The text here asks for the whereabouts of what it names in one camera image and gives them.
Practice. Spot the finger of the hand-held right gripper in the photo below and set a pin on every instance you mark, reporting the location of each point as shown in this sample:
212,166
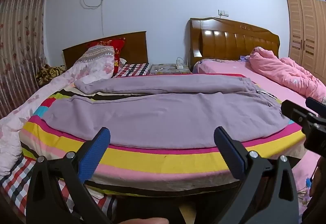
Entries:
295,112
315,104

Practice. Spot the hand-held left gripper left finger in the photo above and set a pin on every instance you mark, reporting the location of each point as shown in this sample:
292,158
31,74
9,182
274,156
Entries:
94,154

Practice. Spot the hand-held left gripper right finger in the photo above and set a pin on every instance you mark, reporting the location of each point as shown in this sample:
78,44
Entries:
229,154

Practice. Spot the purple pants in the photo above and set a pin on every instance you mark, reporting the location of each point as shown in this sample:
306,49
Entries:
165,117

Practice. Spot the person's left hand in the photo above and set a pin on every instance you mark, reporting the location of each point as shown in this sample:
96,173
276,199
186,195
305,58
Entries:
145,221

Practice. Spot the pink bed sheet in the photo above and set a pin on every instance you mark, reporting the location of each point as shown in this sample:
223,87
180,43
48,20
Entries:
268,85

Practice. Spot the colourful striped blanket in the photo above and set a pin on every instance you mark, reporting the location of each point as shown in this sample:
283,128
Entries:
152,160

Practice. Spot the wooden wardrobe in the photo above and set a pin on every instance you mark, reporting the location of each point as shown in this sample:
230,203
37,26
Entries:
305,35

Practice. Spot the small purple cloth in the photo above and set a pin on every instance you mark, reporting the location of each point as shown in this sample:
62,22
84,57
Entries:
245,58

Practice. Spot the pink floral quilt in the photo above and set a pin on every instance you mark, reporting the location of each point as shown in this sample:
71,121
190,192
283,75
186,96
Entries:
51,86

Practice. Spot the plaid bed sheet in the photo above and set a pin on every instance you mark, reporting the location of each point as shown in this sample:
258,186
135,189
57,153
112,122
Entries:
15,184

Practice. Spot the leopard print blanket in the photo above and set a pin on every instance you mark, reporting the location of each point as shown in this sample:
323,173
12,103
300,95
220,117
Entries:
48,72

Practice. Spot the light wooden headboard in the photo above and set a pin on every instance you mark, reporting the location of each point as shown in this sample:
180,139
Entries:
229,43

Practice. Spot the white power strip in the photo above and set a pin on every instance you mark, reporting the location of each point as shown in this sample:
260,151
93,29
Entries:
179,64

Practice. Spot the floral covered nightstand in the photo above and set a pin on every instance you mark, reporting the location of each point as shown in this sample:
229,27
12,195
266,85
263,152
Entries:
165,69

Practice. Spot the red floral pillow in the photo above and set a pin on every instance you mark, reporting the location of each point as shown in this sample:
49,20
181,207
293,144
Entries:
118,45

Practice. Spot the dark wooden headboard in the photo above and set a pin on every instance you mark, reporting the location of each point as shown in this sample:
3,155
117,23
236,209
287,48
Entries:
135,45

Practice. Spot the floral striped curtain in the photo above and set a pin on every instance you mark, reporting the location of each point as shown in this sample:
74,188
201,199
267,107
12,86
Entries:
20,35

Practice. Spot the white wall socket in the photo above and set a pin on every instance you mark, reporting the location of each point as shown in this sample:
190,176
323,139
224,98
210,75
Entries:
223,13

